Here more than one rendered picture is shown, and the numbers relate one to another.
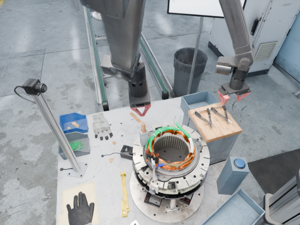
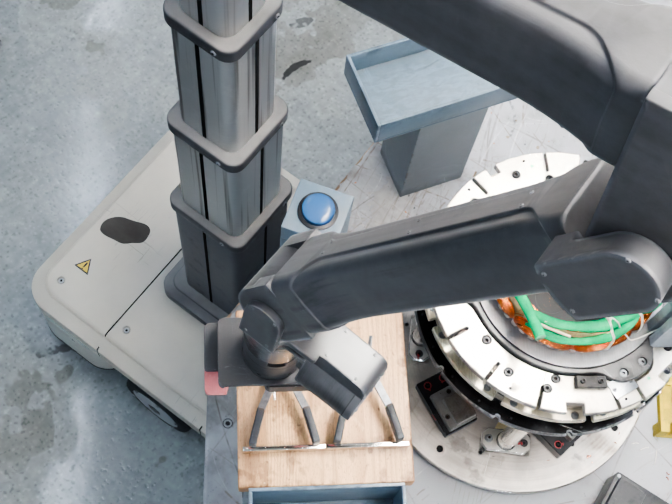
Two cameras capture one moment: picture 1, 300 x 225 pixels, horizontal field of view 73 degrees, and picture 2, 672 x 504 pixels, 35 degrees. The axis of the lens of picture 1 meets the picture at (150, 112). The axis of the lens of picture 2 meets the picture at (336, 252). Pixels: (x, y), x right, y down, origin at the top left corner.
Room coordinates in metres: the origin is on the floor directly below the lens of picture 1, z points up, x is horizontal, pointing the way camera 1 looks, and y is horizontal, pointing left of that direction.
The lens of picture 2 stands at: (0.98, -0.31, 2.22)
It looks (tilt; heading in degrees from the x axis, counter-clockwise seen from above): 67 degrees down; 185
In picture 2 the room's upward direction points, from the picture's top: 11 degrees clockwise
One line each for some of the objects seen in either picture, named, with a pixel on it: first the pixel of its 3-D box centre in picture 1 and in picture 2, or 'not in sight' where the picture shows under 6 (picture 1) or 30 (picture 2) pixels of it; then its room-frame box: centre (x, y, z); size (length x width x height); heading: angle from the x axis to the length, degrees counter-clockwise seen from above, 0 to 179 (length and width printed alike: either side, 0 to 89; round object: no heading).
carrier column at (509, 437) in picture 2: not in sight; (522, 424); (0.59, -0.07, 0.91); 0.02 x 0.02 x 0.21
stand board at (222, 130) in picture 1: (214, 121); (322, 396); (0.67, -0.32, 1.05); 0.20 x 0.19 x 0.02; 18
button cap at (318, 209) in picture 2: (239, 163); (318, 209); (0.44, -0.39, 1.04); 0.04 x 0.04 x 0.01
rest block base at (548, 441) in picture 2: not in sight; (565, 424); (0.55, 0.00, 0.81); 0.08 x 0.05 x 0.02; 148
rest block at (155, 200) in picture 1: (155, 198); not in sight; (0.37, -0.03, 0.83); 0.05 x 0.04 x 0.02; 70
